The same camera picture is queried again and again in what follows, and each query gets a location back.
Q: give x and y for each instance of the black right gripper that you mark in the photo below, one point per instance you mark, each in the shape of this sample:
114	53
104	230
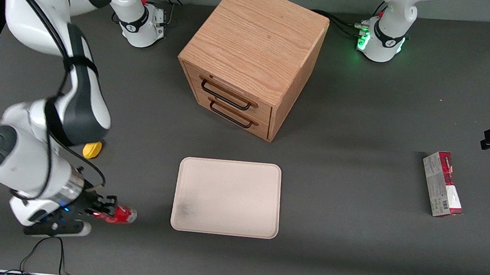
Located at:
89	201

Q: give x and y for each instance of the red soda can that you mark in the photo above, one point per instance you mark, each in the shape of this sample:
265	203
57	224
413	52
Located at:
125	215

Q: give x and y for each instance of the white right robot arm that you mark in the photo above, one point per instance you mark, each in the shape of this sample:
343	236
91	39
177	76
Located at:
30	158

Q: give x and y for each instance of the beige plastic tray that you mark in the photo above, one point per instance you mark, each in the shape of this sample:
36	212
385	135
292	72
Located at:
226	198

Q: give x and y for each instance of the yellow lemon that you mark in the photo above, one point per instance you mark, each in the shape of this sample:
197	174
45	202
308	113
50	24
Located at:
92	151

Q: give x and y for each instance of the red and grey carton box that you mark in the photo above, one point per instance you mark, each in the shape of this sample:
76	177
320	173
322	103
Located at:
443	186

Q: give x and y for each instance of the wooden drawer front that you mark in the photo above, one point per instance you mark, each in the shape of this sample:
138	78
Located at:
261	130
265	112

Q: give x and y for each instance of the wooden drawer cabinet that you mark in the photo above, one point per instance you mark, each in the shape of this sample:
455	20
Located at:
258	36

